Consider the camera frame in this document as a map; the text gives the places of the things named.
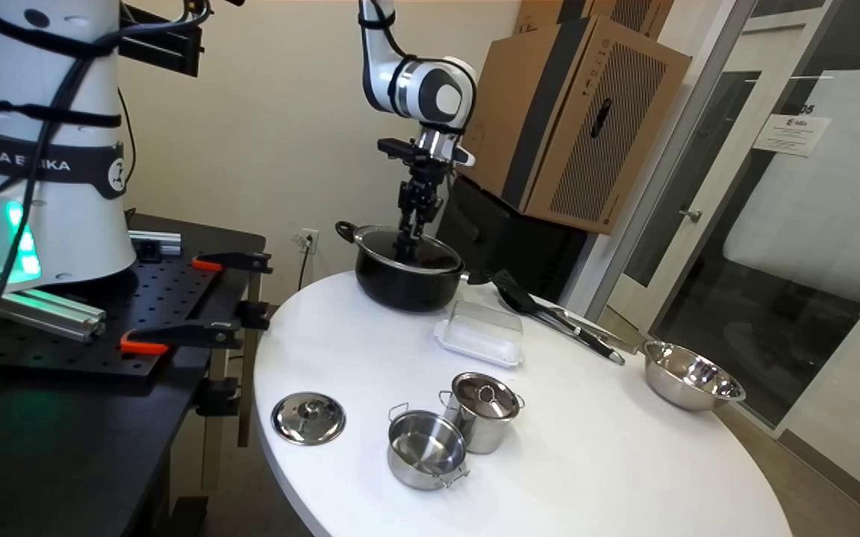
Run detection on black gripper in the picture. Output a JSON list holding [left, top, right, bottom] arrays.
[[394, 156, 451, 253]]

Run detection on clear glass lid black knob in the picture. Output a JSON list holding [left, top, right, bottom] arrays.
[[355, 227, 467, 276]]

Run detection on large black cooking pot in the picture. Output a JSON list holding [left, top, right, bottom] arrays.
[[334, 218, 470, 315]]

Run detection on steel pot with lid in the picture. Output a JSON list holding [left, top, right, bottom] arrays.
[[440, 366, 528, 457]]

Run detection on small steel lid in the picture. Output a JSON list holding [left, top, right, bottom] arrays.
[[269, 387, 349, 446]]

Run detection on small open steel pot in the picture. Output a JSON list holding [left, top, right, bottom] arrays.
[[384, 400, 473, 494]]

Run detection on black spatula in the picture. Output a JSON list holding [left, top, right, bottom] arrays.
[[490, 266, 630, 369]]

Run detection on clear plastic container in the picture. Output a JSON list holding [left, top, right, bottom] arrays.
[[433, 294, 528, 372]]

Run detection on large cardboard box black stripe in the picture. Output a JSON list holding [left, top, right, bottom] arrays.
[[467, 12, 694, 238]]

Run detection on black kitchen tongs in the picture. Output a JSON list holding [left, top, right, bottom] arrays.
[[528, 291, 645, 358]]

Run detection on small cardboard box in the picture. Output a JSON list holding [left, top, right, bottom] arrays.
[[515, 0, 678, 41]]

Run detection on perforated mounting plate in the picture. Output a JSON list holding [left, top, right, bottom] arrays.
[[0, 253, 231, 382]]

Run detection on steel mixing bowl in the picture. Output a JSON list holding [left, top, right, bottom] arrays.
[[639, 338, 749, 414]]

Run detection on white paper door sign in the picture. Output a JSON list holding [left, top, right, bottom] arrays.
[[757, 111, 835, 157]]

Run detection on black robot table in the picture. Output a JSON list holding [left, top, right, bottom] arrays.
[[0, 209, 272, 537]]

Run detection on black clamp orange handle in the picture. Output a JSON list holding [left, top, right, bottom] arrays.
[[188, 247, 276, 276], [118, 297, 276, 363]]

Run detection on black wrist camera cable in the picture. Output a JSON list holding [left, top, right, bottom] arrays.
[[352, 0, 408, 66]]

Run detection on black mounted bracket device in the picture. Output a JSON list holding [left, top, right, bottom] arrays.
[[104, 0, 207, 81]]

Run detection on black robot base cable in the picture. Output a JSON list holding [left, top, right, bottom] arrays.
[[0, 0, 215, 375]]

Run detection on silver aluminium rail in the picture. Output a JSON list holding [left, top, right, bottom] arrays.
[[0, 275, 112, 344]]

